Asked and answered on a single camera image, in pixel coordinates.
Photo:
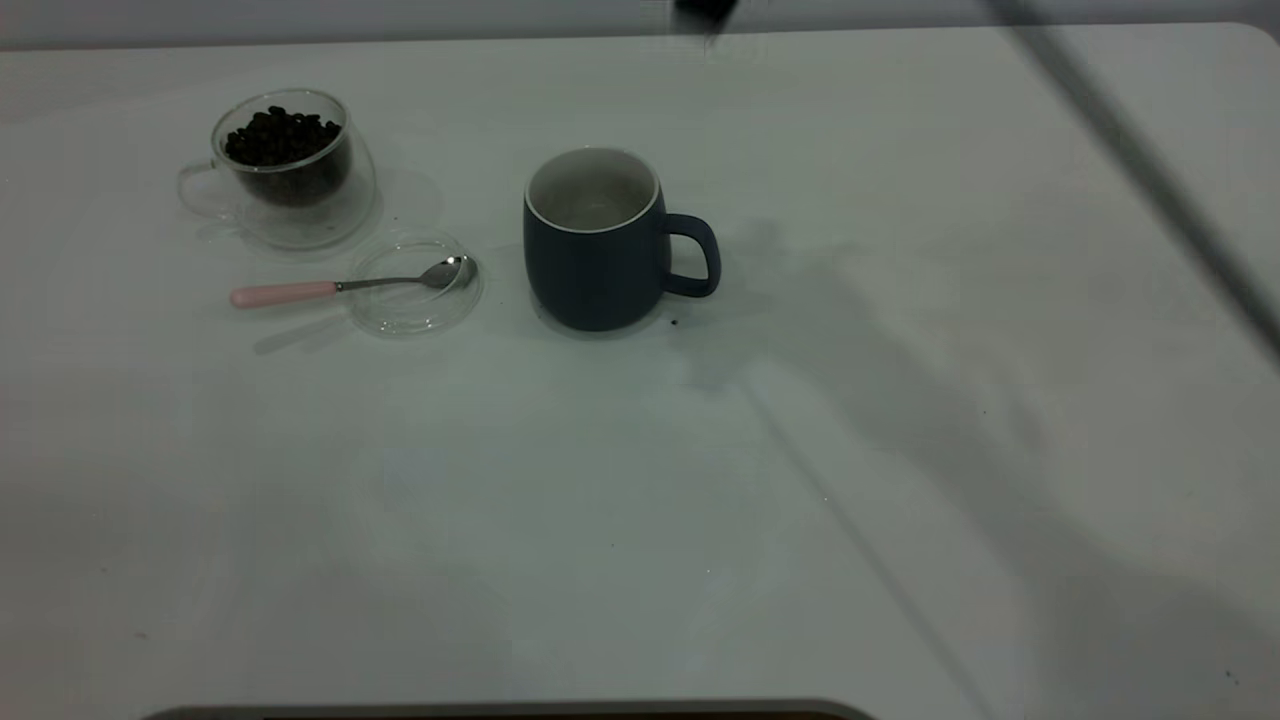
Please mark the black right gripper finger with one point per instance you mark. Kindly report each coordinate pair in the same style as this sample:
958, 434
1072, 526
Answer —
705, 10

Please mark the dark grey ceramic mug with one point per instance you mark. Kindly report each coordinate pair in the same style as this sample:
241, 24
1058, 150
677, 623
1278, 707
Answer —
590, 280

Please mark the clear round glass lid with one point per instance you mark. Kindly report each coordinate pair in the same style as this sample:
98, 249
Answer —
410, 318

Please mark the heap of coffee beans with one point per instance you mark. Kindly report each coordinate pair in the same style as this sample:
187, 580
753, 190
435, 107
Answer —
285, 145

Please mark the clear double-wall glass cup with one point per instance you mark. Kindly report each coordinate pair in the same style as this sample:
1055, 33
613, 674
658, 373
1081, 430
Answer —
345, 215

